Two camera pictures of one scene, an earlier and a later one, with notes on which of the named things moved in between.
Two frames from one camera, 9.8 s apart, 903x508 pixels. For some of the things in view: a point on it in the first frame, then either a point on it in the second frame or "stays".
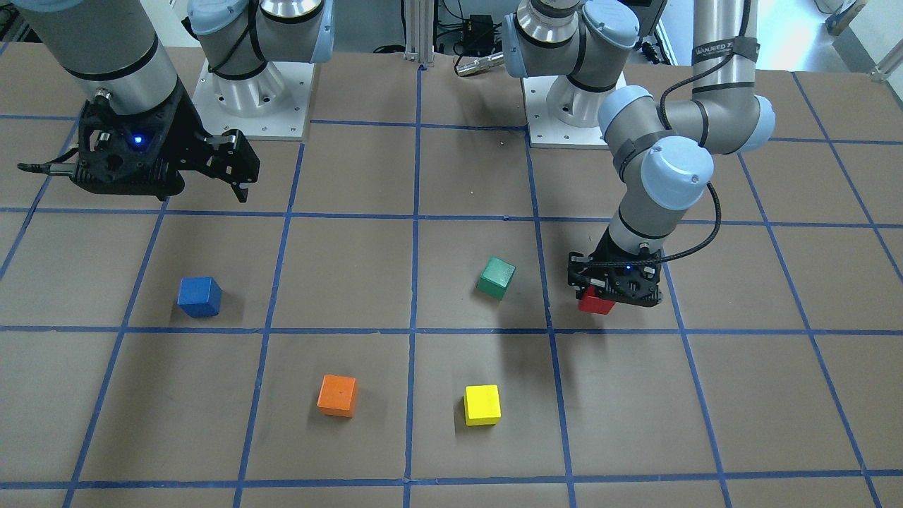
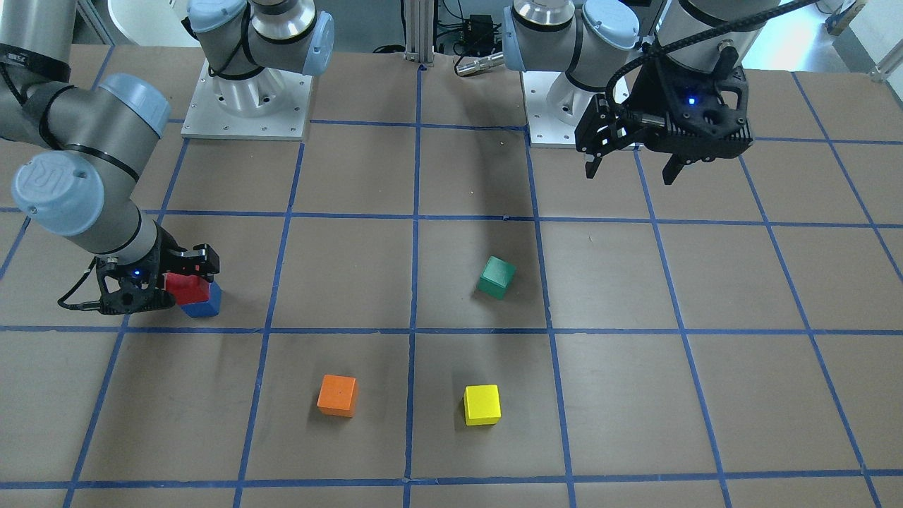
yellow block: x=482 y=405 stays
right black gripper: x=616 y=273 to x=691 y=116
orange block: x=338 y=396 stays
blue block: x=200 y=296 stays
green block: x=496 y=276 stays
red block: x=589 y=302 to x=187 y=289
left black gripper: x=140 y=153 to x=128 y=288
